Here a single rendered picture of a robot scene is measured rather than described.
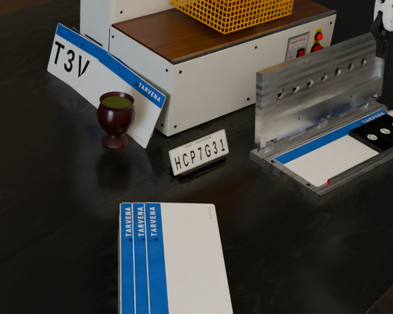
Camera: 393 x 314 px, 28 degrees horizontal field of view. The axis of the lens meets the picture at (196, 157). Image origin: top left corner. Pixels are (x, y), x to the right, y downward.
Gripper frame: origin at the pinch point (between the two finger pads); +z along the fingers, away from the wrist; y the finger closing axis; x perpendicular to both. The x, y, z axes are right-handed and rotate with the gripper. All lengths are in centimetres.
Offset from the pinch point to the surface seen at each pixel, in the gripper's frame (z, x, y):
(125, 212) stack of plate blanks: 12, -3, -78
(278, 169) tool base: 18.7, 0.0, -36.4
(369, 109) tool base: 18.3, 6.9, 2.5
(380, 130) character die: 18.6, -2.6, -5.2
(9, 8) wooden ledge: 2, 104, -44
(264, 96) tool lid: 3.6, 5.2, -35.5
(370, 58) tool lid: 5.2, 8.0, 2.8
